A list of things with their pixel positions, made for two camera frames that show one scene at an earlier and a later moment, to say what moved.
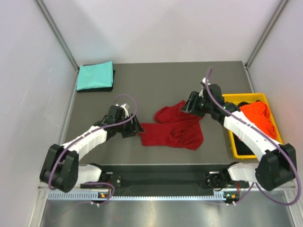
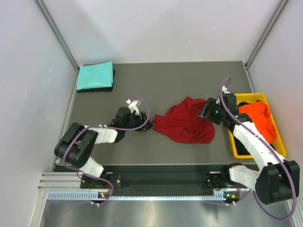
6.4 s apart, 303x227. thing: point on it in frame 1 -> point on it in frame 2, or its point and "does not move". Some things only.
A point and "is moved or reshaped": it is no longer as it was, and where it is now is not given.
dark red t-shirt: (173, 127) is moved or reshaped
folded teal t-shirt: (95, 75) does not move
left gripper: (133, 128) -> (140, 121)
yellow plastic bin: (236, 98) does not move
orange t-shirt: (259, 113) does not move
